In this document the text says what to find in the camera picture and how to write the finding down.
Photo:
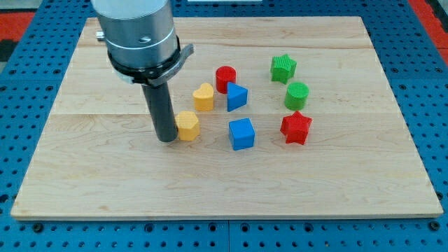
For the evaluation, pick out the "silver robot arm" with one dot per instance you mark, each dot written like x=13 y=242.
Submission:
x=141 y=39

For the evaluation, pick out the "blue cube block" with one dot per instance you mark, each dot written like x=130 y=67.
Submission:
x=241 y=134

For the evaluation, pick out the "blue triangle block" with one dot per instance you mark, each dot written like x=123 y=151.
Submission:
x=237 y=96

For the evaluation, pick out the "yellow heart block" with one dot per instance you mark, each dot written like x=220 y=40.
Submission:
x=204 y=97

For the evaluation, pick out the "yellow hexagon block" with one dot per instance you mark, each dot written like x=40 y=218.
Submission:
x=188 y=125

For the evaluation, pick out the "red cylinder block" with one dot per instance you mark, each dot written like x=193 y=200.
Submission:
x=224 y=75

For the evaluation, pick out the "wooden board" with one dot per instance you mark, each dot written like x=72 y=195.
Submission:
x=99 y=159

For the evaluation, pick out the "red star block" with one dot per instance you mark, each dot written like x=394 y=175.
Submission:
x=295 y=128

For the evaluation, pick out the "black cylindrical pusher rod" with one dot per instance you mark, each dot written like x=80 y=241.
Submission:
x=161 y=111

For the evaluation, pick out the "green cylinder block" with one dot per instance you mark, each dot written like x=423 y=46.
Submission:
x=296 y=96

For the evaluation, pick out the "green star block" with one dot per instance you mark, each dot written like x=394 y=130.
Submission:
x=282 y=68

